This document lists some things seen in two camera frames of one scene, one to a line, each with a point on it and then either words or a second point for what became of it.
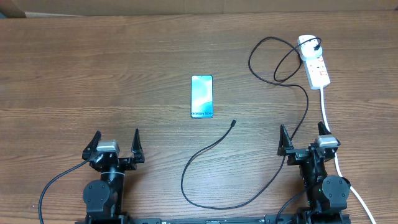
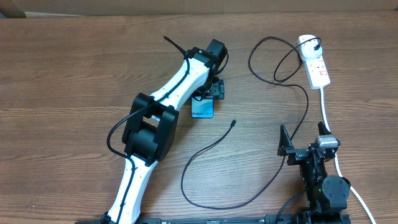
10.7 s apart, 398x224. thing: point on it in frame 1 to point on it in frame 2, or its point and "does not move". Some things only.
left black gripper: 129,164 to 217,91
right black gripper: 285,148 does not move
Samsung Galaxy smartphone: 201,96 does not move
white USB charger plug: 306,51 does not move
